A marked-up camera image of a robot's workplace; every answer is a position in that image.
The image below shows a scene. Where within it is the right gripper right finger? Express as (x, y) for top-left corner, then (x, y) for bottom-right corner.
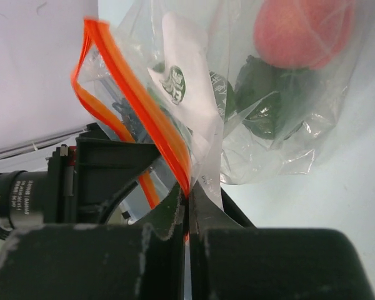
(188, 185), (375, 299)

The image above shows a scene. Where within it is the pink peach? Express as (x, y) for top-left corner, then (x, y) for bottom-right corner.
(253, 1), (356, 69)

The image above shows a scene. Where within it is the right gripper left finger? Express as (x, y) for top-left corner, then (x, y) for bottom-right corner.
(0, 185), (186, 299)

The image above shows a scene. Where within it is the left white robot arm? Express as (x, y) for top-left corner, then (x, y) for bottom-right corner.
(0, 136), (160, 240)

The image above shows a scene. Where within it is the green avocado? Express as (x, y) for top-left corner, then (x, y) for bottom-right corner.
(235, 55), (300, 141)

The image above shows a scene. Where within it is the clear orange zip bag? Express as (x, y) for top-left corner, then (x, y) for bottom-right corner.
(71, 1), (366, 206)

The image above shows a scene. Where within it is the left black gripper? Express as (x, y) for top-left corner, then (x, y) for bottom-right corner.
(46, 137), (160, 224)

